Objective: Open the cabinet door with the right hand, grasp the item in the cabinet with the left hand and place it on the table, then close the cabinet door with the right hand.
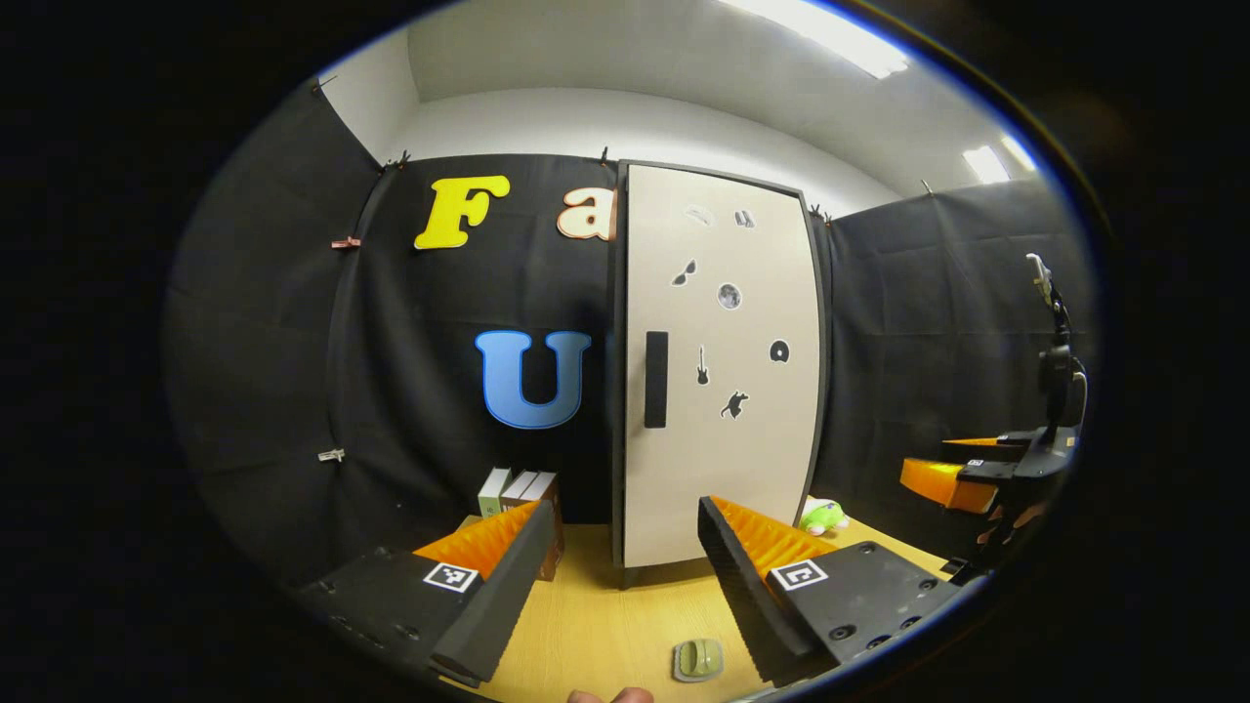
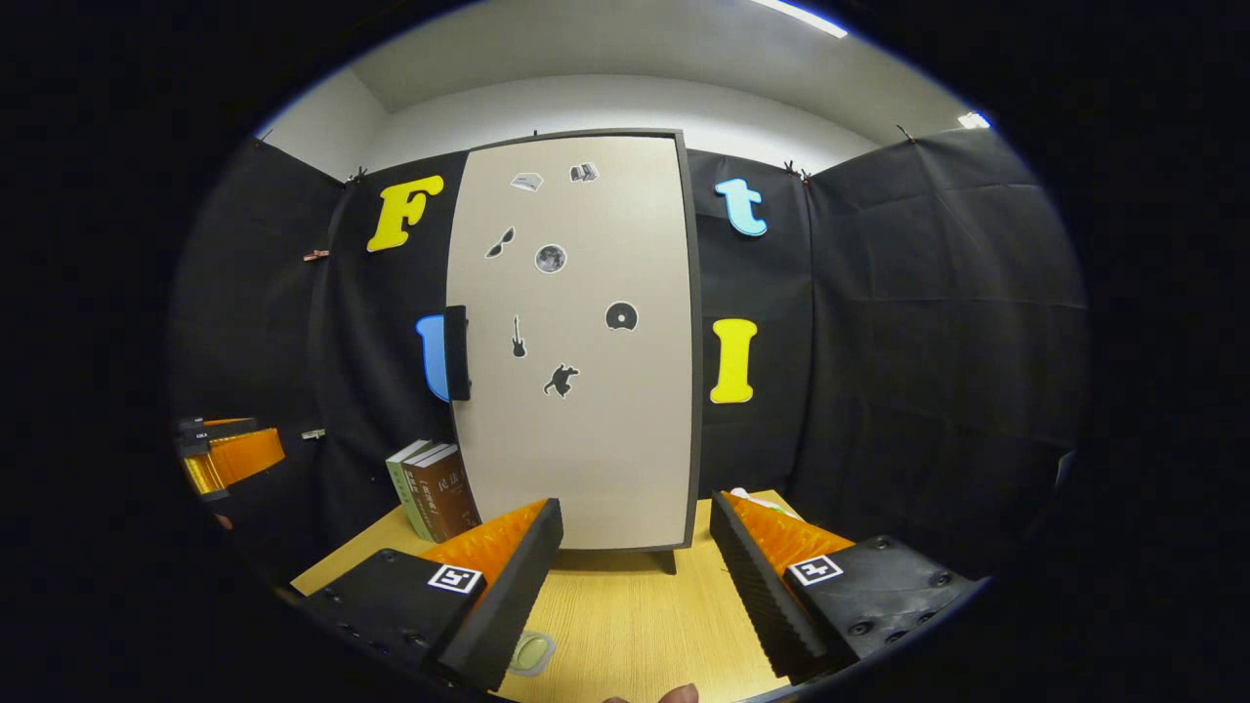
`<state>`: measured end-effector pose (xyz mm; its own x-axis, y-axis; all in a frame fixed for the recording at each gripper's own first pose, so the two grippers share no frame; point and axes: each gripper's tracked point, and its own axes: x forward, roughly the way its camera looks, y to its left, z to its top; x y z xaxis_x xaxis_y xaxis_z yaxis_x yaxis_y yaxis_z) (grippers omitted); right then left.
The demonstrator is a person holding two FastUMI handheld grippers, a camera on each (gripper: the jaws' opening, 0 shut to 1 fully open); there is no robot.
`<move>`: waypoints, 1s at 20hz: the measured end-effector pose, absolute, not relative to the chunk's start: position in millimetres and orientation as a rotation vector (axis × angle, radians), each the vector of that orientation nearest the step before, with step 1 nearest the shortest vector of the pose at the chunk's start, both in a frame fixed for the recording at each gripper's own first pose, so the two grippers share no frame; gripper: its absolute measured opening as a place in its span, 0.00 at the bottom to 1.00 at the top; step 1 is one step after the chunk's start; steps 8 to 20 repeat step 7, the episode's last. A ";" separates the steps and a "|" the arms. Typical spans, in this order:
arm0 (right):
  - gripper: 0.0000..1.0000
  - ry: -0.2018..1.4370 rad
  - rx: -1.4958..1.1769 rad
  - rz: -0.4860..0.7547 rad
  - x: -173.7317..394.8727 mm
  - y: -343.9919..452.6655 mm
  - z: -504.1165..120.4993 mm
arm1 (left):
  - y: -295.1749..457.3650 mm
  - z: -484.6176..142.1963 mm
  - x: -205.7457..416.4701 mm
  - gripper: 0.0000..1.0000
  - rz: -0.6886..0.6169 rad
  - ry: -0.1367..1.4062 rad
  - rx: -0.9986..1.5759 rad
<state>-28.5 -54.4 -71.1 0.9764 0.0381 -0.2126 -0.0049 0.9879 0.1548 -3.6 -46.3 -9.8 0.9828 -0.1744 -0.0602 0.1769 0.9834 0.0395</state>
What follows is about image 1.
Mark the green plush toy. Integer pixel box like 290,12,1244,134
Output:
798,497,850,537

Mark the long ceiling light panel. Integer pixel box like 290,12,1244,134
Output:
723,0,911,80

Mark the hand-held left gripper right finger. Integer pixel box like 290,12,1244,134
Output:
696,495,963,689

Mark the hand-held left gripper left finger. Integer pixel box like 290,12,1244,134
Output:
291,500,556,686

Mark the black backdrop cloth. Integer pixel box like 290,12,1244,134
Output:
164,83,1095,606

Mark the black door handle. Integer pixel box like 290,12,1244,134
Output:
644,330,671,430

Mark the black stand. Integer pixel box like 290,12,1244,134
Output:
1024,251,1072,349

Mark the beige cabinet door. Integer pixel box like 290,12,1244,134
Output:
624,164,824,570

